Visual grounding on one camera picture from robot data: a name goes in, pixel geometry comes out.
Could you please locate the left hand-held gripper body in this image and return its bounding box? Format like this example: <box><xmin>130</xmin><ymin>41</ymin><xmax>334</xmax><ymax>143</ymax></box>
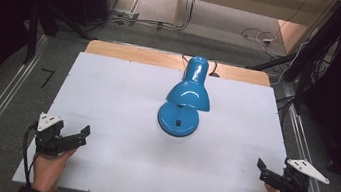
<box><xmin>30</xmin><ymin>111</ymin><xmax>73</xmax><ymax>159</ymax></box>

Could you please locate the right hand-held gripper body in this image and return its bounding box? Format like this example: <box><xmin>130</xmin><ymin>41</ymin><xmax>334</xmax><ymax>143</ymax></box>
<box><xmin>278</xmin><ymin>155</ymin><xmax>334</xmax><ymax>192</ymax></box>

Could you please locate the blue desk lamp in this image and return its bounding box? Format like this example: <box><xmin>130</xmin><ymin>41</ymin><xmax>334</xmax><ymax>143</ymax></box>
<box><xmin>154</xmin><ymin>51</ymin><xmax>218</xmax><ymax>141</ymax></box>

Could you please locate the white board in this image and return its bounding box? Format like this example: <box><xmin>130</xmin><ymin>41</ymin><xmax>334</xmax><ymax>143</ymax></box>
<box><xmin>11</xmin><ymin>44</ymin><xmax>298</xmax><ymax>192</ymax></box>

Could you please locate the black metal stand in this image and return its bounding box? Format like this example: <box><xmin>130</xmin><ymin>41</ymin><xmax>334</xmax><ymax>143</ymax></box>
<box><xmin>241</xmin><ymin>0</ymin><xmax>341</xmax><ymax>116</ymax></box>
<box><xmin>21</xmin><ymin>0</ymin><xmax>98</xmax><ymax>74</ymax></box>

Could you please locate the light wooden furniture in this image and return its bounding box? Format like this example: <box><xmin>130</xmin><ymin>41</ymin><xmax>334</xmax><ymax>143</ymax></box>
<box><xmin>170</xmin><ymin>0</ymin><xmax>341</xmax><ymax>62</ymax></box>

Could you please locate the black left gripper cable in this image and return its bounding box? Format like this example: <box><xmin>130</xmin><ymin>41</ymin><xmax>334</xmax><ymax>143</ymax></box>
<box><xmin>16</xmin><ymin>121</ymin><xmax>43</xmax><ymax>190</ymax></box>

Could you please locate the black lamp cable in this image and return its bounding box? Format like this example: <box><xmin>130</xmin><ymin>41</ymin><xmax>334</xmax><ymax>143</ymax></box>
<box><xmin>179</xmin><ymin>53</ymin><xmax>222</xmax><ymax>79</ymax></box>

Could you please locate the white floor cable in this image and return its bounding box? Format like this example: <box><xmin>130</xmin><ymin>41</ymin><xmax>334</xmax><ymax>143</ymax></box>
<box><xmin>238</xmin><ymin>25</ymin><xmax>281</xmax><ymax>53</ymax></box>

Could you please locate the bundle of floor cables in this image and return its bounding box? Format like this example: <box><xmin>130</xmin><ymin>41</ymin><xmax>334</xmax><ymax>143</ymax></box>
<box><xmin>106</xmin><ymin>0</ymin><xmax>201</xmax><ymax>37</ymax></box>

